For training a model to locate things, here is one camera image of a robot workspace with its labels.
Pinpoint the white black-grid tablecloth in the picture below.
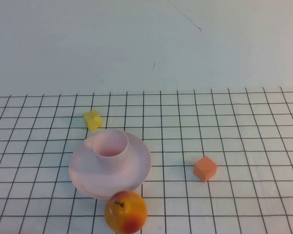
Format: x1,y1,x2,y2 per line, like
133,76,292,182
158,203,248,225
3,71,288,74
0,86,293,234

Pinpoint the orange foam cube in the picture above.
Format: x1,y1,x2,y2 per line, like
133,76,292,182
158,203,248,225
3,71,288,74
193,156,218,183

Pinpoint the pink plastic cup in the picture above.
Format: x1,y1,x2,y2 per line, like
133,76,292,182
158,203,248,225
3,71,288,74
92,129,129,173

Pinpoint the yellow foam cube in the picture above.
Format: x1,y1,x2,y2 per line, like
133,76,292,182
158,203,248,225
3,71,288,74
83,109,103,132

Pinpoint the red yellow apple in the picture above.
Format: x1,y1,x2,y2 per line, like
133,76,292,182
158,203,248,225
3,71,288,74
104,191,148,234

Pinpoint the pink round plate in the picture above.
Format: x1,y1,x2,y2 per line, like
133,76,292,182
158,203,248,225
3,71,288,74
68,131,152,199

